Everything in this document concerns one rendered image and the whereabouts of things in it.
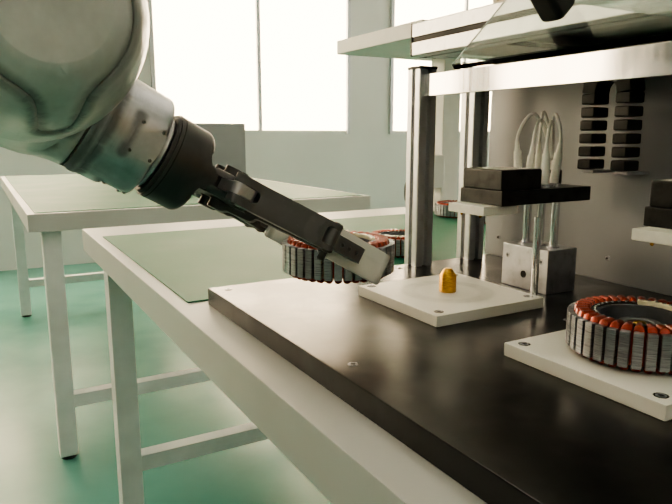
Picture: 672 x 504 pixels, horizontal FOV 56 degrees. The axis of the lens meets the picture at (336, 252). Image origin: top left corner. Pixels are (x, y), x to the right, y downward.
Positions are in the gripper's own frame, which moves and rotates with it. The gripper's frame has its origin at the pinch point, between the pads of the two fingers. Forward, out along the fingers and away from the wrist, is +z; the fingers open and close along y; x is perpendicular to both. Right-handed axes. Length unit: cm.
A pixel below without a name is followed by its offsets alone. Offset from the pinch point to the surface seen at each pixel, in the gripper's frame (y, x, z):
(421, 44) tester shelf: -20.3, 33.5, 10.1
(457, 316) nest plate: 6.4, -0.4, 12.4
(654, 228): 21.2, 12.7, 14.6
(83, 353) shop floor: -235, -70, 47
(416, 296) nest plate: -0.9, 0.1, 12.5
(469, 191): -2.9, 14.2, 14.7
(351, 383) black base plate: 14.0, -9.9, -2.0
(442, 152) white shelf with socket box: -86, 48, 69
